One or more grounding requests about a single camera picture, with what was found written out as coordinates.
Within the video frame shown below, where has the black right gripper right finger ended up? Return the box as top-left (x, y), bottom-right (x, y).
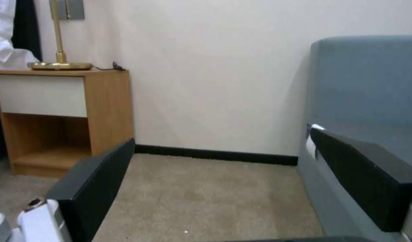
top-left (309, 127), bottom-right (412, 242)

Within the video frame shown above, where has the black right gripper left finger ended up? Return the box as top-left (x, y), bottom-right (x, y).
top-left (0, 137), bottom-right (137, 242)

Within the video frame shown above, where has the wooden nightstand with white drawer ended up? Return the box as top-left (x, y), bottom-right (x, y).
top-left (0, 69), bottom-right (135, 179)

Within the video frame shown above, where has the blue-grey upholstered armchair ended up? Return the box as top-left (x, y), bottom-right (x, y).
top-left (295, 35), bottom-right (412, 242)

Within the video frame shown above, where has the brass table lamp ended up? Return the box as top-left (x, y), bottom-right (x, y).
top-left (27, 0), bottom-right (94, 71)

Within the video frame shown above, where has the dark headboard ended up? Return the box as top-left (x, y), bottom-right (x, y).
top-left (10, 0), bottom-right (43, 62)

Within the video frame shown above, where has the white bedding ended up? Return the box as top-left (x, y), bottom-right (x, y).
top-left (0, 0), bottom-right (34, 74)

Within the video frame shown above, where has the black lamp power cable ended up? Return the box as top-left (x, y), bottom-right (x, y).
top-left (91, 61), bottom-right (125, 71)

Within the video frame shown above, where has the grey wall switch plate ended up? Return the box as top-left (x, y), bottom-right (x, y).
top-left (49, 0), bottom-right (86, 20)

